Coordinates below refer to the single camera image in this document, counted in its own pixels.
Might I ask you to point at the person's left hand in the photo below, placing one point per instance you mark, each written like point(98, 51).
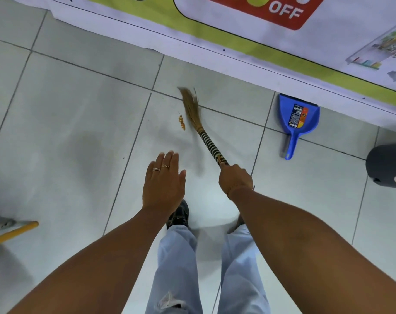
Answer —
point(163, 189)

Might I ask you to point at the person's right hand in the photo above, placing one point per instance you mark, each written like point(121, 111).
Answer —
point(235, 179)

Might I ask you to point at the person's left middle finger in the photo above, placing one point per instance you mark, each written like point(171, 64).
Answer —
point(167, 161)

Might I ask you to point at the person's left little finger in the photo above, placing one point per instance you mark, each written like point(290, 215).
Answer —
point(149, 170)

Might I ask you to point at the person's right fingers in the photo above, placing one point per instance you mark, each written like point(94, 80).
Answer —
point(232, 168)

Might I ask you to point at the person's left thumb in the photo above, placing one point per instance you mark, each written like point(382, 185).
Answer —
point(183, 179)

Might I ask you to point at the person's left forearm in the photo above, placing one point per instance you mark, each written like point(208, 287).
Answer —
point(106, 261)

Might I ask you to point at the person's right forearm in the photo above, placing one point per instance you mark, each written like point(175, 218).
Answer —
point(302, 255)

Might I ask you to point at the black left shoe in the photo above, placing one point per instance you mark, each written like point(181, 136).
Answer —
point(180, 214)

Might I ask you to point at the orange crumbs pile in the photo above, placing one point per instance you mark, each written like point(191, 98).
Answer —
point(182, 122)

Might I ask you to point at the blue plastic dustpan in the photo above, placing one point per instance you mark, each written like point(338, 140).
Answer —
point(297, 119)

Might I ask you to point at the light blue jeans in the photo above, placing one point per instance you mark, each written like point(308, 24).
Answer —
point(178, 268)

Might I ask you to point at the white green printed banner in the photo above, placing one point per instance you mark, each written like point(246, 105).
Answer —
point(237, 35)

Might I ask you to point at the black round trash bin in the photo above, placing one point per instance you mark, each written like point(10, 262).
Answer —
point(384, 165)

